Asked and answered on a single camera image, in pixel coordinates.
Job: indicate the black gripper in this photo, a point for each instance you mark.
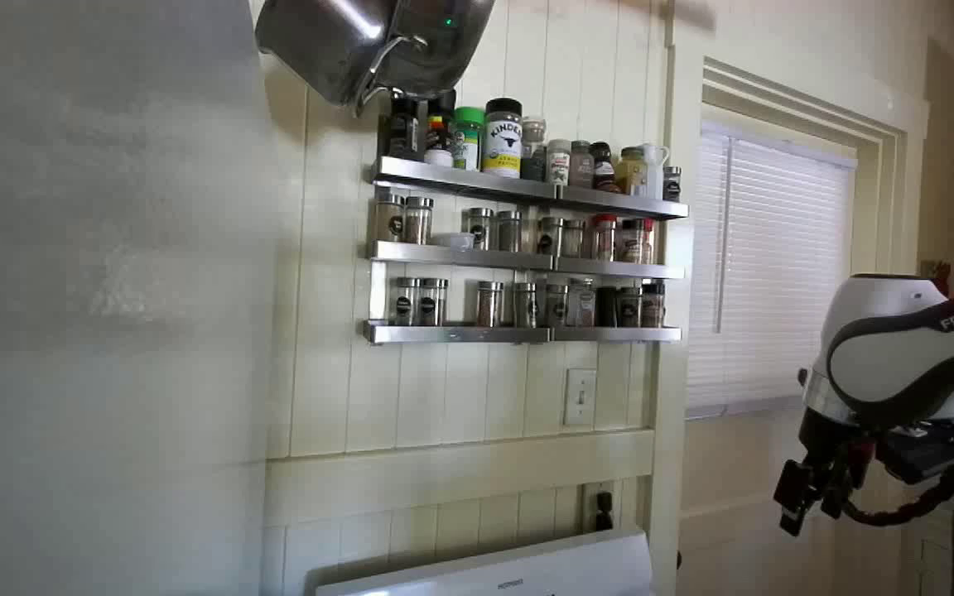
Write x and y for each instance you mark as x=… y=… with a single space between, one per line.
x=829 y=472

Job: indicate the dark lid spice bottle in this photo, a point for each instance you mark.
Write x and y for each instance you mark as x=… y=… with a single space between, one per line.
x=603 y=171

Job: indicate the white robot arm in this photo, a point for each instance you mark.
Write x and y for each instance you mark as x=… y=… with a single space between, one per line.
x=880 y=407

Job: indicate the white stove back panel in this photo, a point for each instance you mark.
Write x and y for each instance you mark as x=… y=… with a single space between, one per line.
x=595 y=563

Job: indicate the dark jar bottom shelf right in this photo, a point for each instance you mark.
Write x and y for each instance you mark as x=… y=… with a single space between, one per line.
x=653 y=301

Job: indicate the red lid jar middle shelf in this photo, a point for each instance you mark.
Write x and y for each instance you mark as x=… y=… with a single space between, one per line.
x=603 y=237

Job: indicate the yellow content jar top shelf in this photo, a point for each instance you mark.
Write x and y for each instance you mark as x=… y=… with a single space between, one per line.
x=635 y=171

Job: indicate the pale spice jar top shelf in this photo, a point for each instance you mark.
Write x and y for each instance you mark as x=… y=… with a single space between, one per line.
x=557 y=161

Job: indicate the large yellow label spice jar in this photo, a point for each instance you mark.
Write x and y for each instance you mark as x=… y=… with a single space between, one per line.
x=504 y=138

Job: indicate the glass jar bottom shelf left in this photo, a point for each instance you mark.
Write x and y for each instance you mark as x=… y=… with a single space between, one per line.
x=403 y=301

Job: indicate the glass jar shelf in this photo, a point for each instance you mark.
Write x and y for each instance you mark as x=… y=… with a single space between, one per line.
x=403 y=301
x=420 y=212

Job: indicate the metal three-tier spice rack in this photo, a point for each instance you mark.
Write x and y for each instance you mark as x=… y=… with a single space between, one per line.
x=510 y=259

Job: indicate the green lid spice bottle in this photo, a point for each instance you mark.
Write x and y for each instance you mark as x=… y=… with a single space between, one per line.
x=467 y=135

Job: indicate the glass jar middle shelf left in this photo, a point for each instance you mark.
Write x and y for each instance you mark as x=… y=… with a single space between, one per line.
x=420 y=212

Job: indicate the dark bottle top shelf left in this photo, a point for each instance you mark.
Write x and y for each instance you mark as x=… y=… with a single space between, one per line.
x=403 y=130

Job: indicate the white window blinds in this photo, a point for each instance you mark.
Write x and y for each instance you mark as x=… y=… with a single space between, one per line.
x=769 y=254

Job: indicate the stainless steel pot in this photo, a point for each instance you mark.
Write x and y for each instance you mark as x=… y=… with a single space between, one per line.
x=345 y=51

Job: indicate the wall power outlet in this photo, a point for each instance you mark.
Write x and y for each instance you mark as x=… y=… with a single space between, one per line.
x=598 y=509

